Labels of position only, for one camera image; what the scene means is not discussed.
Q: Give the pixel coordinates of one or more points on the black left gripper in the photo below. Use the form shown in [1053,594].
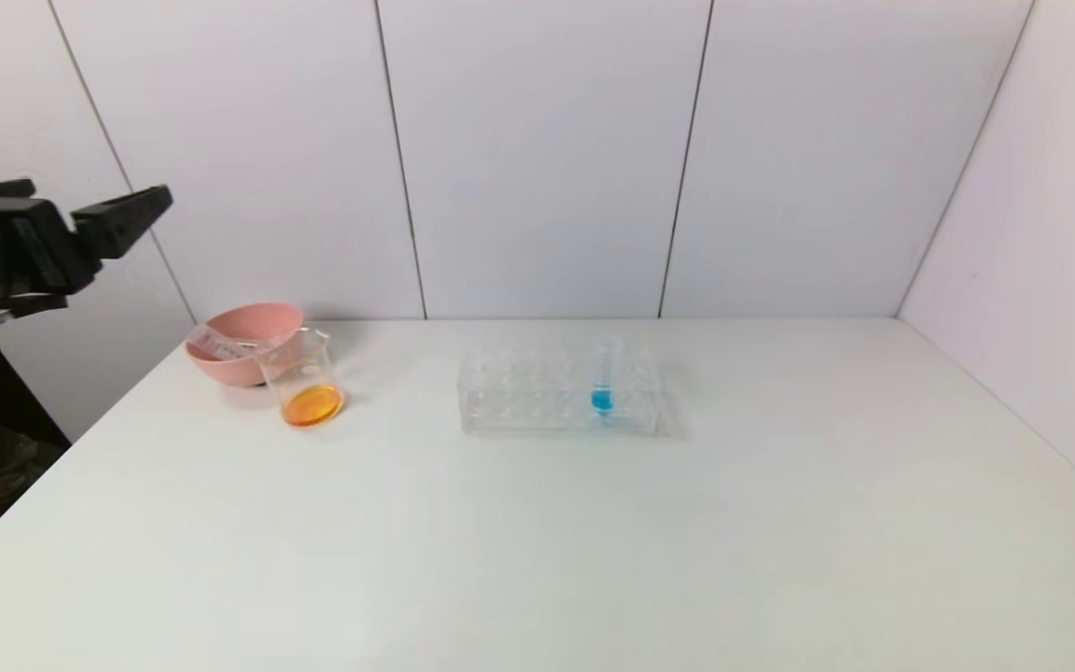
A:
[46,244]

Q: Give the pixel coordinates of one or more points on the test tube with red pigment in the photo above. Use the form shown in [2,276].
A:
[216,338]

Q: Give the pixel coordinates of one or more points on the pink plastic bowl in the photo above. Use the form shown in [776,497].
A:
[230,371]

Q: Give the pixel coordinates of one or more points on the test tube with blue pigment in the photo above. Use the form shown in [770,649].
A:
[602,401]

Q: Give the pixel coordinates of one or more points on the clear glass beaker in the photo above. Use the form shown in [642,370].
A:
[312,406]

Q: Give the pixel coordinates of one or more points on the clear acrylic test tube rack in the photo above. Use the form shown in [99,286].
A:
[519,411]

